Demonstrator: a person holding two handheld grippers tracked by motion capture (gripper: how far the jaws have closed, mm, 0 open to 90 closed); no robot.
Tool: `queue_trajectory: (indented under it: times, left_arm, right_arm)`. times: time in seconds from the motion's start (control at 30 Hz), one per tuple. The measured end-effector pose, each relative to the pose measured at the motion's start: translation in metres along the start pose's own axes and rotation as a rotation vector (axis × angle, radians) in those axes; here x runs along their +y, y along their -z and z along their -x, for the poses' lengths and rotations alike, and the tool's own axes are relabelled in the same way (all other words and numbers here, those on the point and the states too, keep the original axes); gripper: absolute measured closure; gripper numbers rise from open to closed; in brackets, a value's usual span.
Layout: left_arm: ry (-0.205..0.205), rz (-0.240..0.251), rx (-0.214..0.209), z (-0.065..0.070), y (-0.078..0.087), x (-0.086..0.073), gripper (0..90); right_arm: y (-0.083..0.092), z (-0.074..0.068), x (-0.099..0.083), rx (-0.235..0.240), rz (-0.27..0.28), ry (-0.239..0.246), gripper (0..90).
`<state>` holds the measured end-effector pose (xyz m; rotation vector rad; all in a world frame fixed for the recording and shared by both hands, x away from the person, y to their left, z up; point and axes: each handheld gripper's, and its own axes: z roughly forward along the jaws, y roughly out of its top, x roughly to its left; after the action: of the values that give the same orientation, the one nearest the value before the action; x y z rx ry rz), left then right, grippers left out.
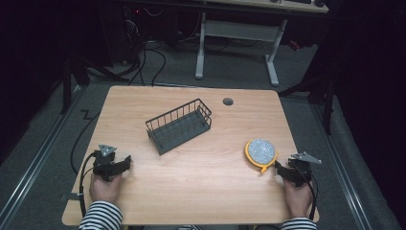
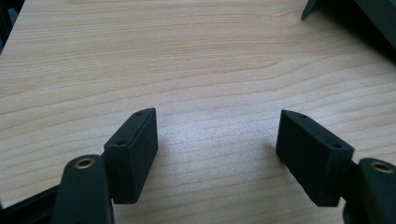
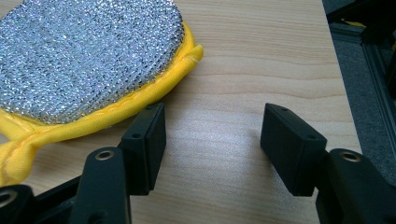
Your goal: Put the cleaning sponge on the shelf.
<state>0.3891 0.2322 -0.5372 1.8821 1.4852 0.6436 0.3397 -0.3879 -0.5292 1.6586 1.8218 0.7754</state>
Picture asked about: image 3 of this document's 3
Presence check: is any silver scouring pad yellow trim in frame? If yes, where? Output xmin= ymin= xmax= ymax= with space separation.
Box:
xmin=0 ymin=0 xmax=205 ymax=188

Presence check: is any black metal frame stand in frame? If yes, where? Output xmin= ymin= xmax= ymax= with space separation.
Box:
xmin=325 ymin=0 xmax=396 ymax=150

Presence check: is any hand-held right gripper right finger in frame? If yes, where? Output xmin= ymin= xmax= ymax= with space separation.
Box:
xmin=260 ymin=103 xmax=328 ymax=198

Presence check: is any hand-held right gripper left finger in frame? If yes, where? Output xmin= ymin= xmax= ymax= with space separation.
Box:
xmin=118 ymin=102 xmax=167 ymax=196

